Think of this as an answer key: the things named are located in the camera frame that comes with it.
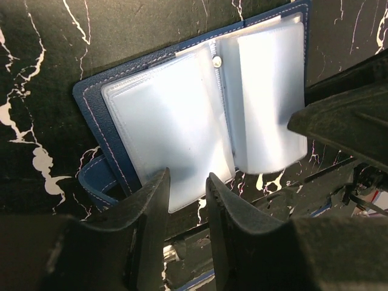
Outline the blue card holder wallet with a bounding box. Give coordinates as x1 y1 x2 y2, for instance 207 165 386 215
73 1 311 212

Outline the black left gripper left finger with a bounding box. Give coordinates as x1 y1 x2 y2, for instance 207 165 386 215
1 169 170 290

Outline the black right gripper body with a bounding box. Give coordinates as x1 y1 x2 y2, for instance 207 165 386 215
163 157 388 291

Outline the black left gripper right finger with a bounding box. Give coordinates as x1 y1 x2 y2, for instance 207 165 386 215
206 173 387 290

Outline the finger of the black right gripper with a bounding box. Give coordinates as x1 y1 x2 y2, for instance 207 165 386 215
305 50 387 105
287 82 387 172

